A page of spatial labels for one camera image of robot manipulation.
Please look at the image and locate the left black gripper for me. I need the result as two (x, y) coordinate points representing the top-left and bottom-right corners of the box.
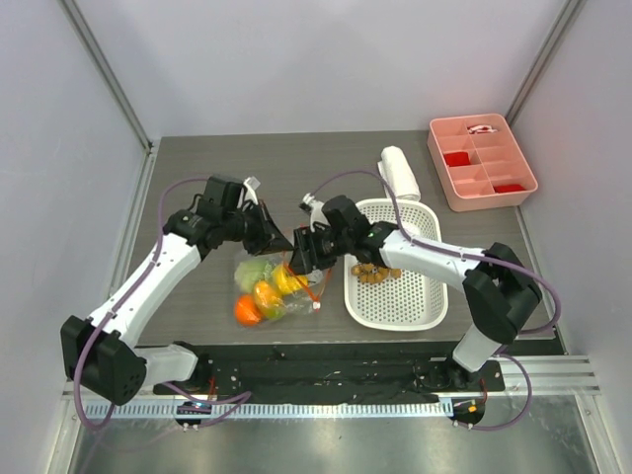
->
(222, 199), (293, 257)

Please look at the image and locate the yellow fake fruit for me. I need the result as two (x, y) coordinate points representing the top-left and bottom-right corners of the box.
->
(272, 264), (309, 295)

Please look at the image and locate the clear zip top bag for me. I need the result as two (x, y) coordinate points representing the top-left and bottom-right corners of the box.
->
(233, 251), (332, 328)

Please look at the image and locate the green fake vegetable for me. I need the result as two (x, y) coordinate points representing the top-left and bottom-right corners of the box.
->
(234, 258), (275, 293)

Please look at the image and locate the yellow green fake mango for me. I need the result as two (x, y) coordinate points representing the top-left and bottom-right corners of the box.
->
(253, 280), (286, 320)

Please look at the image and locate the brown fake grape bunch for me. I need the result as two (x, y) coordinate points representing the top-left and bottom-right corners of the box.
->
(351, 264), (402, 284)

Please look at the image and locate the orange fake fruit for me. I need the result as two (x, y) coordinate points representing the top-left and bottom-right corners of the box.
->
(233, 294), (264, 327)

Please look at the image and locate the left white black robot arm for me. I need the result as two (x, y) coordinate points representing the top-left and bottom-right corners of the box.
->
(60, 175), (292, 406)

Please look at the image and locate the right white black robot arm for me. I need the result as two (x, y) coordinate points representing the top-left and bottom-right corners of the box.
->
(289, 195), (542, 390)

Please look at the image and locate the white perforated plastic basket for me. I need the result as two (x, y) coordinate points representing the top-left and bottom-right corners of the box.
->
(344, 197), (448, 332)

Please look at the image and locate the rolled white towel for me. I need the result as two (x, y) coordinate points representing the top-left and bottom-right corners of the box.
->
(377, 146), (422, 201)

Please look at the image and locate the red block in tray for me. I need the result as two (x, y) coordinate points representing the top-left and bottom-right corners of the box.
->
(443, 151), (471, 168)
(493, 183), (526, 194)

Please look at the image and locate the pink divided organizer tray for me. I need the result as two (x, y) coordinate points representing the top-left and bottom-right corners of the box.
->
(428, 114), (538, 212)

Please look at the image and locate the red white item in tray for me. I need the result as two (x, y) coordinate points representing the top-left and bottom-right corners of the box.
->
(466, 123), (499, 135)

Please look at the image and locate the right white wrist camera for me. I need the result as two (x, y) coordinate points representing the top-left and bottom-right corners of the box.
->
(299, 193), (329, 229)

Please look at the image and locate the white slotted cable duct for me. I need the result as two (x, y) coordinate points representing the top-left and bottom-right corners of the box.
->
(82, 400), (454, 420)

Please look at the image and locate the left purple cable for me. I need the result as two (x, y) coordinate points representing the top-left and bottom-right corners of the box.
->
(71, 175), (253, 434)

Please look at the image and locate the purple cable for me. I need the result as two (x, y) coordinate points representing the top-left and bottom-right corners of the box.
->
(308, 170), (562, 435)
(71, 175), (253, 434)

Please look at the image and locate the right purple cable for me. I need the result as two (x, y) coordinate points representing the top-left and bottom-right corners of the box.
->
(308, 170), (562, 435)

